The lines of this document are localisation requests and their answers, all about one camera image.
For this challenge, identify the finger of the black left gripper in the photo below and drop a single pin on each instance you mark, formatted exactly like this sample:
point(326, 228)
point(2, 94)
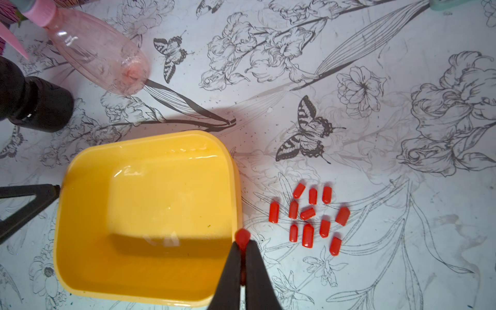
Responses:
point(44, 195)

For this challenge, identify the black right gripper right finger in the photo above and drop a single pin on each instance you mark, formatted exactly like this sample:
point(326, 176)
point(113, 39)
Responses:
point(259, 292)

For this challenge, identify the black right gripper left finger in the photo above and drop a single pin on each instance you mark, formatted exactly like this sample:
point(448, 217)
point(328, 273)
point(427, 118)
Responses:
point(227, 294)

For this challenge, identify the eleventh red sleeve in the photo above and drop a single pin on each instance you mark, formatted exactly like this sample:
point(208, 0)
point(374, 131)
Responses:
point(335, 246)

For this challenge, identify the yellow plastic storage tray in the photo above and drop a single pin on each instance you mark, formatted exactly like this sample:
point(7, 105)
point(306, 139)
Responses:
point(148, 220)

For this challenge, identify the black glossy vase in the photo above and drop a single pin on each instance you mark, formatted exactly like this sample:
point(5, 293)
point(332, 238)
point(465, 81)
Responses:
point(32, 102)

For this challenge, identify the pink spray bottle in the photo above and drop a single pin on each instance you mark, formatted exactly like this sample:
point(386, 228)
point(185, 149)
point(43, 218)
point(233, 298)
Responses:
point(95, 49)

